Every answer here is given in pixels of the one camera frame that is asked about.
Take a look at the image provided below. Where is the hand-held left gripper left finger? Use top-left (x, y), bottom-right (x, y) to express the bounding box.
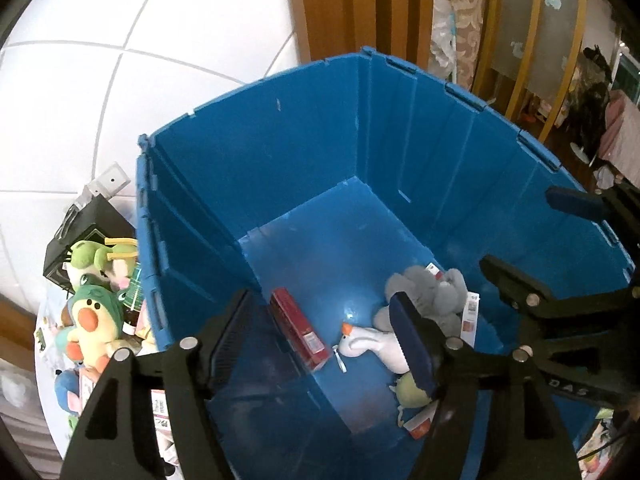
top-left (60, 287), bottom-right (262, 480)

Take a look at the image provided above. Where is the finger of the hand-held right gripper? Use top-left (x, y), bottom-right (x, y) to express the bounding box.
top-left (479, 254), bottom-right (640, 334)
top-left (545, 182), bottom-right (640, 241)

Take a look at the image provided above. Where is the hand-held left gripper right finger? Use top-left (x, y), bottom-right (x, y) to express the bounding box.
top-left (387, 290), bottom-right (576, 480)

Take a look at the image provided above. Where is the white goose plush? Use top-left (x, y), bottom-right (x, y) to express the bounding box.
top-left (334, 322), bottom-right (416, 375)

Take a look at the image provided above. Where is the round green plush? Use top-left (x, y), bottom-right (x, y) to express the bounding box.
top-left (390, 372), bottom-right (437, 427)

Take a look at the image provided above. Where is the white box with red label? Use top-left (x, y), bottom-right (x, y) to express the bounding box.
top-left (459, 290), bottom-right (480, 349)
top-left (404, 400), bottom-right (442, 439)

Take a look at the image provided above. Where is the grey plush toy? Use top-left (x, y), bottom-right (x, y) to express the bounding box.
top-left (374, 265), bottom-right (470, 339)

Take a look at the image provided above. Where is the blue plastic crate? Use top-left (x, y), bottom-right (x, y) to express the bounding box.
top-left (135, 46), bottom-right (640, 480)

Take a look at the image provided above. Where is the pink cloth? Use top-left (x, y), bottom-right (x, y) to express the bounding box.
top-left (597, 90), bottom-right (640, 168)

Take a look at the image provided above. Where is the green and white box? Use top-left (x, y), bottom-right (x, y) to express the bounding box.
top-left (122, 265), bottom-right (147, 312)

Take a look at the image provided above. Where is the yellow duck plush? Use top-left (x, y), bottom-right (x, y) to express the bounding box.
top-left (60, 285), bottom-right (133, 372)

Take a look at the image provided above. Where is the blue plush toy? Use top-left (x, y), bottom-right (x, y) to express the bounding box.
top-left (54, 367), bottom-right (96, 414)

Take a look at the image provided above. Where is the green frog plush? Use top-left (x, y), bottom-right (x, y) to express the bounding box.
top-left (67, 237), bottom-right (139, 293)

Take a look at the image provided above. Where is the black box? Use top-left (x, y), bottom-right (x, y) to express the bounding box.
top-left (44, 195), bottom-right (138, 293)

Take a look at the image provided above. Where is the patterned curtain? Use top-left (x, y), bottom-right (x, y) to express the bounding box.
top-left (431, 0), bottom-right (487, 94)

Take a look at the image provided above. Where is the translucent plastic container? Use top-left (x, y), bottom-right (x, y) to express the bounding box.
top-left (0, 367), bottom-right (32, 411)

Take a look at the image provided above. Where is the glass door with wooden frame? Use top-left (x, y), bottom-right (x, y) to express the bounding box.
top-left (472, 0), bottom-right (589, 137)

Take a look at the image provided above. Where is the white plastic bracket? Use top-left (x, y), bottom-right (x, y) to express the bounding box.
top-left (75, 162), bottom-right (132, 211)

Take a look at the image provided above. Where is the wooden door frame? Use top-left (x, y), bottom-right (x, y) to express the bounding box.
top-left (297, 0), bottom-right (436, 69)

